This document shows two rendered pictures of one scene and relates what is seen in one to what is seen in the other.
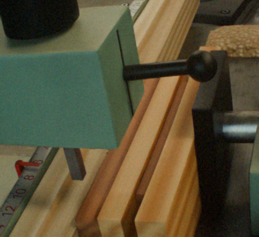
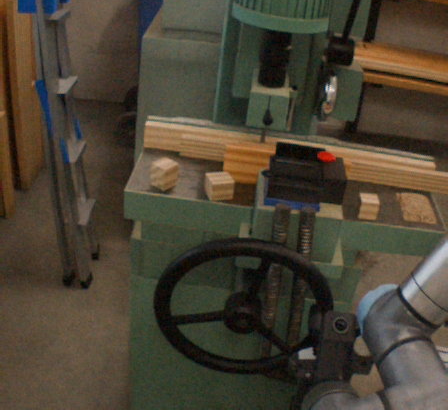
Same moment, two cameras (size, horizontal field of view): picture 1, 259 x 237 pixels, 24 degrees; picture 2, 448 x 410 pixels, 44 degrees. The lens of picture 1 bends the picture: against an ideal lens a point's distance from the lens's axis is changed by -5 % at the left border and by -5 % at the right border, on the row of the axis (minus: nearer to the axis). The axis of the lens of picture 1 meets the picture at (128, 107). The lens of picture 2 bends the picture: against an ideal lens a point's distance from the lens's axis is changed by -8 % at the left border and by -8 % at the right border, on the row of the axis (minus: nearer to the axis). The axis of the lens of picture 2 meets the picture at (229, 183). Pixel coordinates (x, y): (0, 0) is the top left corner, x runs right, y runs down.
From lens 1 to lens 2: 0.96 m
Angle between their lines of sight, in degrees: 59
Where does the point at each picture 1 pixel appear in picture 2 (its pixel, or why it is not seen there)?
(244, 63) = (393, 205)
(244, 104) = (351, 202)
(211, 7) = not seen: outside the picture
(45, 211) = (240, 136)
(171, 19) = (404, 169)
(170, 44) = (386, 173)
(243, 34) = (413, 199)
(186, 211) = (249, 165)
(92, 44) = (255, 90)
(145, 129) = not seen: hidden behind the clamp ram
